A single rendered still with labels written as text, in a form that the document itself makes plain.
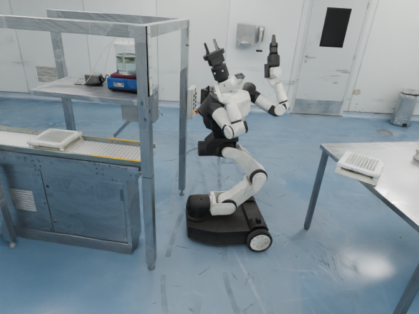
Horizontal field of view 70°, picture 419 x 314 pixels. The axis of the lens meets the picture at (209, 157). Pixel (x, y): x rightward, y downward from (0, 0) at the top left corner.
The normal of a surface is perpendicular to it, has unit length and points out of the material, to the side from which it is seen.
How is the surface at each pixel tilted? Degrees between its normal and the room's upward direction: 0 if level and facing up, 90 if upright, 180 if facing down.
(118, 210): 90
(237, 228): 0
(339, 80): 90
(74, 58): 90
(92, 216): 90
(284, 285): 0
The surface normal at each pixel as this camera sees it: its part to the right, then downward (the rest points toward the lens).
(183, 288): 0.06, -0.89
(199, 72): 0.00, 0.45
